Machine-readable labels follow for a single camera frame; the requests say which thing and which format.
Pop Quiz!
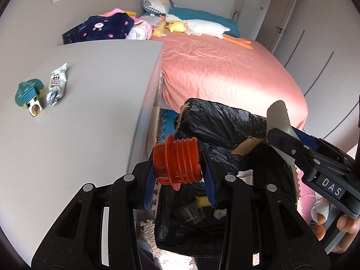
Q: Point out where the bed with pink sheet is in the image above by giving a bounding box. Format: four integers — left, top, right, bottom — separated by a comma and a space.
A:
150, 34, 307, 131

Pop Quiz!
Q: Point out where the yellow spotted plush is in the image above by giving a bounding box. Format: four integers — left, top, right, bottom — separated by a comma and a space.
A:
152, 20, 167, 38

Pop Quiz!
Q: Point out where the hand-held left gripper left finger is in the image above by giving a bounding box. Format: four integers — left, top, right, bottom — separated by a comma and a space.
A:
31, 157, 156, 270

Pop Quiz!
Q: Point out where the box lined with black bag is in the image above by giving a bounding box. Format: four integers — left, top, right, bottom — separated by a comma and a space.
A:
155, 98, 299, 259

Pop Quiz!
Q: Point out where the orange threaded plastic cap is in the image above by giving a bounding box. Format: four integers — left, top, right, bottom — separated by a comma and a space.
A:
153, 134, 203, 191

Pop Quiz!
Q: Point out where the pink foam puzzle mat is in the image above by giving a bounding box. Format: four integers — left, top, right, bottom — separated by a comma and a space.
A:
294, 166, 318, 225

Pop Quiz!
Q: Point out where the silver snack wrapper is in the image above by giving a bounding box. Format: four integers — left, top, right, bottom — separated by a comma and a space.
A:
45, 63, 68, 107

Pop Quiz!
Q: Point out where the grey wardrobe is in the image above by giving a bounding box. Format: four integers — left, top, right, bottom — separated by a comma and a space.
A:
254, 0, 360, 158

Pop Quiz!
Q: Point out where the teal pillow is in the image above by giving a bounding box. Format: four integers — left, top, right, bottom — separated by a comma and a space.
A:
141, 7, 241, 38

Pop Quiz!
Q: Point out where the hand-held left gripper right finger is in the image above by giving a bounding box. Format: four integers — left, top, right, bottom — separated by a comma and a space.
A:
200, 148, 331, 270

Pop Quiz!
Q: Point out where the teal foam puzzle mat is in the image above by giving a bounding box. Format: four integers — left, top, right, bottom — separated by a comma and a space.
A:
155, 108, 180, 144

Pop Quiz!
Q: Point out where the grey room door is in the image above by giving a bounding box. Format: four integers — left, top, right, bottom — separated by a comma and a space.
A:
229, 0, 277, 38

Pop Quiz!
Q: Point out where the yellow duck plush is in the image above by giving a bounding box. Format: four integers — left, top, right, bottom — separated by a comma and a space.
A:
166, 21, 187, 33

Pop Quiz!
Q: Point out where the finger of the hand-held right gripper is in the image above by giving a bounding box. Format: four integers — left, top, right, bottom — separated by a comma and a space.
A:
267, 128, 318, 175
291, 126, 320, 150

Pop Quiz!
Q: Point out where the beige foam puzzle mat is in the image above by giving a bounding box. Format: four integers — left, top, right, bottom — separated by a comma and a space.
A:
135, 186, 161, 239

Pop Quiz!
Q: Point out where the patchwork pillow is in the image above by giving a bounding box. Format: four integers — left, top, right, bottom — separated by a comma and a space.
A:
141, 0, 175, 15

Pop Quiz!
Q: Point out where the white and pink cloth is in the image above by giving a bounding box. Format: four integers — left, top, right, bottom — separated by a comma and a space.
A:
125, 17, 154, 40

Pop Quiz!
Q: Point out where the person's leg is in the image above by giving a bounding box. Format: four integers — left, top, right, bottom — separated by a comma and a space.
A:
136, 232, 161, 270

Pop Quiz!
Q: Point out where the black plastic ring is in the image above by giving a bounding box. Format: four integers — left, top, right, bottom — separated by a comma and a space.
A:
173, 202, 207, 225

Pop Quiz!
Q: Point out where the person's right hand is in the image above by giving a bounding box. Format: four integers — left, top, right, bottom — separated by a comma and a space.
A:
311, 197, 360, 255

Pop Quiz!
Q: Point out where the teal wooden toy holder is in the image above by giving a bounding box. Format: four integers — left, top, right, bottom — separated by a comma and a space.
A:
14, 79, 45, 117

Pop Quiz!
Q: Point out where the navy printed fleece blanket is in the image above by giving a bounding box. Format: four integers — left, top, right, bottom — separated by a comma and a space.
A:
76, 13, 135, 42

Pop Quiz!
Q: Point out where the grey plastic hook piece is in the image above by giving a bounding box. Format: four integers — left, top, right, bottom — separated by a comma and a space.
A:
266, 100, 296, 166

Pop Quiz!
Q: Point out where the white goose plush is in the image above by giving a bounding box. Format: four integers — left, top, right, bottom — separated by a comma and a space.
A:
164, 14, 252, 52

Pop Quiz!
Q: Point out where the black wall socket panel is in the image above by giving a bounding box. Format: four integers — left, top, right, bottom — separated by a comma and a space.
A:
62, 24, 85, 45

